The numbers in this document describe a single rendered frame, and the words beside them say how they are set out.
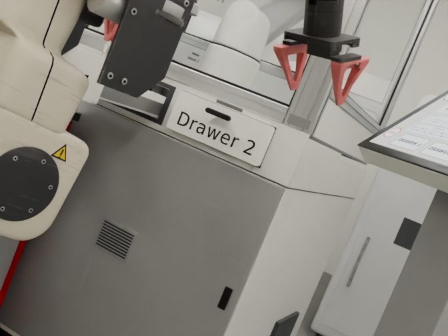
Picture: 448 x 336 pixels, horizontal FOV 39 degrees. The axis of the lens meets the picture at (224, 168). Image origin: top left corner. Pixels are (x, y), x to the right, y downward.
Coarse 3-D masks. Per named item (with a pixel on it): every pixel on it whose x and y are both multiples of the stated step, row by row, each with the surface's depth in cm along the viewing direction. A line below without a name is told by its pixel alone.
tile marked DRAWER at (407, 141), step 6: (402, 138) 137; (408, 138) 135; (414, 138) 134; (420, 138) 132; (390, 144) 137; (396, 144) 135; (402, 144) 134; (408, 144) 133; (414, 144) 131; (420, 144) 130; (414, 150) 129
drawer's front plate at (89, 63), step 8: (80, 48) 147; (64, 56) 148; (72, 56) 147; (80, 56) 147; (88, 56) 146; (96, 56) 145; (72, 64) 147; (80, 64) 146; (88, 64) 146; (96, 64) 145; (88, 72) 145; (96, 72) 145; (88, 80) 145; (96, 80) 144; (88, 88) 145; (96, 88) 144; (88, 96) 145; (96, 96) 144
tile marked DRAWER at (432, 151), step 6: (432, 144) 128; (438, 144) 126; (444, 144) 125; (426, 150) 126; (432, 150) 125; (438, 150) 124; (444, 150) 123; (432, 156) 123; (438, 156) 122; (444, 156) 121
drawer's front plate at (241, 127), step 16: (192, 96) 171; (176, 112) 172; (192, 112) 170; (224, 112) 167; (176, 128) 172; (192, 128) 170; (208, 128) 168; (224, 128) 167; (240, 128) 165; (256, 128) 163; (272, 128) 162; (208, 144) 168; (240, 144) 164; (256, 144) 163; (256, 160) 163
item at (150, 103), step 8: (104, 88) 149; (104, 96) 150; (112, 96) 153; (120, 96) 156; (128, 96) 159; (144, 96) 166; (152, 96) 169; (160, 96) 173; (120, 104) 158; (128, 104) 160; (136, 104) 164; (144, 104) 167; (152, 104) 171; (160, 104) 174; (144, 112) 169; (152, 112) 172; (160, 112) 176
